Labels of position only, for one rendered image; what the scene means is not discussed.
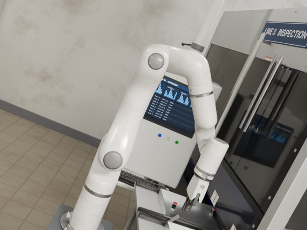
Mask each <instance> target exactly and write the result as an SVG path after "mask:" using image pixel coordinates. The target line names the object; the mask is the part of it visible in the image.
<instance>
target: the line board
mask: <svg viewBox="0 0 307 230"><path fill-rule="evenodd" d="M261 33H265V34H266V36H265V38H264V40H266V41H268V42H272V43H278V44H283V45H288V46H294V47H301V48H306V49H307V23H305V22H279V21H267V22H266V23H265V26H264V28H263V30H262V32H261ZM260 35H261V34H260ZM259 38H260V36H259ZM259 38H258V40H259Z"/></svg>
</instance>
